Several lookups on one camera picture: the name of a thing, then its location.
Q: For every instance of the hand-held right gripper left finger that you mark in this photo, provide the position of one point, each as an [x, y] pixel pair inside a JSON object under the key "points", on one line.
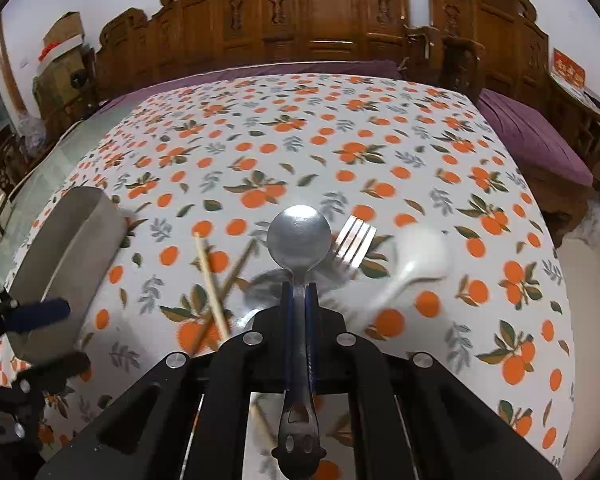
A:
{"points": [[287, 332]]}

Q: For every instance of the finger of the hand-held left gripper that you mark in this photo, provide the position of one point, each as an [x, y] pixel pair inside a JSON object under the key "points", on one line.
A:
{"points": [[44, 310], [60, 367]]}

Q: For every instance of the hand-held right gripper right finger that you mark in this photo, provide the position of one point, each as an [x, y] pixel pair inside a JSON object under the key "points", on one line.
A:
{"points": [[310, 332]]}

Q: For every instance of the grey metal tray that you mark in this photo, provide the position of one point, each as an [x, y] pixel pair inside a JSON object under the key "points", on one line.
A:
{"points": [[67, 265]]}

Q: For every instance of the dark wooden chopstick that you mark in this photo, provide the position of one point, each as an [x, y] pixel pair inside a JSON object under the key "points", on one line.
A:
{"points": [[236, 272]]}

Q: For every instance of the light wooden chopstick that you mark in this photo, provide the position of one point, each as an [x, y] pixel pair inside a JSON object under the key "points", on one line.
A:
{"points": [[211, 282]]}

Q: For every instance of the metal spoon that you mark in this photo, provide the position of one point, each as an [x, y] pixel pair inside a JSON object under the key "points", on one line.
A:
{"points": [[298, 237]]}

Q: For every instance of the metal fork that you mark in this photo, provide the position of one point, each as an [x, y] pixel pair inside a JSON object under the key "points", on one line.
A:
{"points": [[354, 246]]}

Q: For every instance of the white plastic spoon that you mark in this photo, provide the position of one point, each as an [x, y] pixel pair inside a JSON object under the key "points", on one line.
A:
{"points": [[422, 257]]}

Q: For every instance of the orange print tablecloth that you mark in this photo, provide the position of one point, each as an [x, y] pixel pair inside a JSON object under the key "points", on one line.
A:
{"points": [[300, 160]]}

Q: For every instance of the stacked cardboard boxes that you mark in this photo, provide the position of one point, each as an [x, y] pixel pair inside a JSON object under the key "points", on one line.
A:
{"points": [[60, 75]]}

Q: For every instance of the long purple cushion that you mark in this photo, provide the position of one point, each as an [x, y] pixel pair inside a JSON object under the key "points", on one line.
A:
{"points": [[325, 67]]}

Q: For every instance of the purple seat cushion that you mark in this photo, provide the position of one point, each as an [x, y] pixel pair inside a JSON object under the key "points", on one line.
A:
{"points": [[535, 140]]}

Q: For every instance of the carved wooden bench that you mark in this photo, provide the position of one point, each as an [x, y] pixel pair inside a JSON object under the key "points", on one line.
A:
{"points": [[280, 15]]}

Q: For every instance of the carved wooden sofa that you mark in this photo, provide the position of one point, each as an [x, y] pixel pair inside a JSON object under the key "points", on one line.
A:
{"points": [[510, 35]]}

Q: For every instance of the red box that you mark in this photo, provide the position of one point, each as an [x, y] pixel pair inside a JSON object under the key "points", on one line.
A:
{"points": [[569, 68]]}

